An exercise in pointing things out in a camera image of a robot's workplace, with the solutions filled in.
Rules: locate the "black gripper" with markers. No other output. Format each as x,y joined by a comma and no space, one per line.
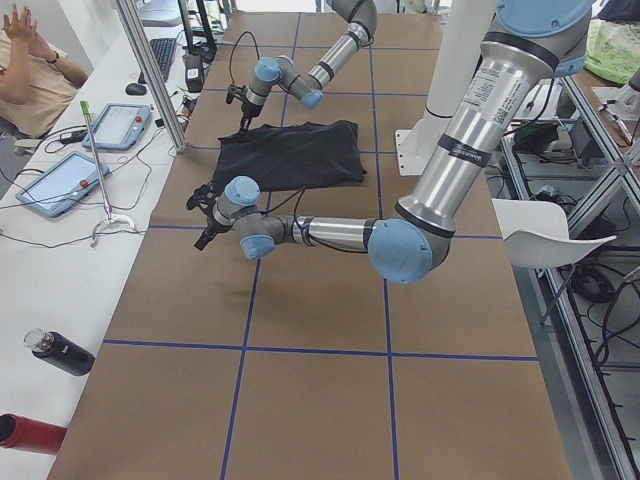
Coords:
247,112
210,230

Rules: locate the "black graphic t-shirt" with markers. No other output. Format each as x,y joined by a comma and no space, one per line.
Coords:
288,158

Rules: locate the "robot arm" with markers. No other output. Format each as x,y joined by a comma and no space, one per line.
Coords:
361,17
486,69

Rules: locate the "black box with label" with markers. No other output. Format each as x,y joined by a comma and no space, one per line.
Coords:
194,73

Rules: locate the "black keyboard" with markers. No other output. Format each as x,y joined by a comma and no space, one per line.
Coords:
163,50

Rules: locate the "black computer mouse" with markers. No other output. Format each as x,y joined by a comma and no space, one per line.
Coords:
135,89

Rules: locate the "far teach pendant tablet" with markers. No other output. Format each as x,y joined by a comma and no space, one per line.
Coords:
119,126

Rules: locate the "teach pendant tablet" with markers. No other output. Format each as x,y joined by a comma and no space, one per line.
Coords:
119,126
61,187

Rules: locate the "near teach pendant tablet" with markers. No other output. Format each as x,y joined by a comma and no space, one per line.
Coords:
61,187

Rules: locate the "black water bottle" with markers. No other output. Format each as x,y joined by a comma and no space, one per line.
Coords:
57,350

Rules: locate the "seated person beige shirt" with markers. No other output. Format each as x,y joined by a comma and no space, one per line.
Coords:
38,81

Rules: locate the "red cylinder bottle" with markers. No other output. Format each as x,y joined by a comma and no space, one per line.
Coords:
31,435

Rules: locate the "aluminium frame post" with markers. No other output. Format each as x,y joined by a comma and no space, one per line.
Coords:
143,53

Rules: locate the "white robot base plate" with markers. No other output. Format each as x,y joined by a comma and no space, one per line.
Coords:
459,53

